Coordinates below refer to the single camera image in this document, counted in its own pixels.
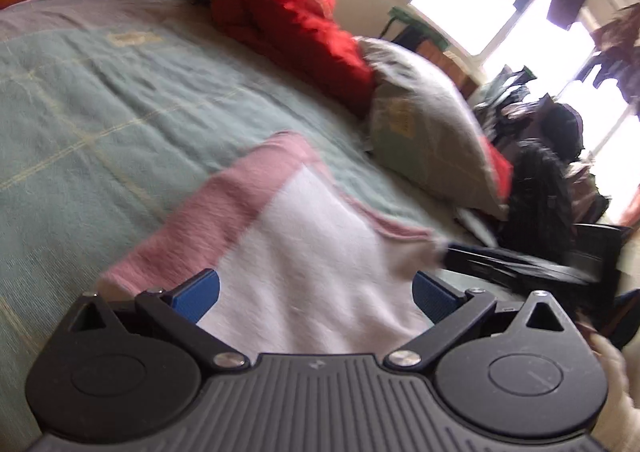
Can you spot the black fuzzy garment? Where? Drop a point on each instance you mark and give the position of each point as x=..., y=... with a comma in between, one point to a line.
x=562, y=127

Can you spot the grey green plaid pillow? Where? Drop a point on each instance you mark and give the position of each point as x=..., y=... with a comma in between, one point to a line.
x=430, y=132

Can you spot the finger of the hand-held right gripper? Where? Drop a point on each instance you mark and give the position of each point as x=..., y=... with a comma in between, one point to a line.
x=500, y=264

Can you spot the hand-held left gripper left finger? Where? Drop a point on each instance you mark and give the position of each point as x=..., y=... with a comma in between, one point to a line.
x=200, y=293

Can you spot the black backpack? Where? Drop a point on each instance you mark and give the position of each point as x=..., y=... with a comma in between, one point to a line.
x=542, y=197

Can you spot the pink and white sweater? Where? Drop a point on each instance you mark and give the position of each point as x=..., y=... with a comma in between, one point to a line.
x=300, y=252

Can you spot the green flat box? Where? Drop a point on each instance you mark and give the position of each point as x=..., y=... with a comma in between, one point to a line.
x=415, y=22

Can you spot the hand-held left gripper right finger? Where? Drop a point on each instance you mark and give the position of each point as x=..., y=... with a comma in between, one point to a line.
x=434, y=296

